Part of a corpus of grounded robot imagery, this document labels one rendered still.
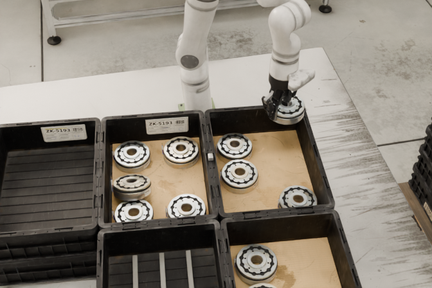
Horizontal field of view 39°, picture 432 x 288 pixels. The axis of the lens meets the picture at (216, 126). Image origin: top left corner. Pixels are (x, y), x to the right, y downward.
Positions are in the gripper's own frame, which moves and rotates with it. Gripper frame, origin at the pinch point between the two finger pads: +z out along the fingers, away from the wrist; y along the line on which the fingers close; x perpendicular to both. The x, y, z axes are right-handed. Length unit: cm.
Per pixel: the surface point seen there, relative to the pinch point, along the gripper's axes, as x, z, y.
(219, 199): 6.7, 7.2, 29.7
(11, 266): -22, 20, 76
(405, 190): 15, 86, -76
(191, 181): -9.0, 17.3, 25.2
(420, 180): 20, 75, -75
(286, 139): -1.2, 17.2, -7.0
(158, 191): -12.6, 17.3, 34.3
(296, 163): 7.3, 17.1, -1.4
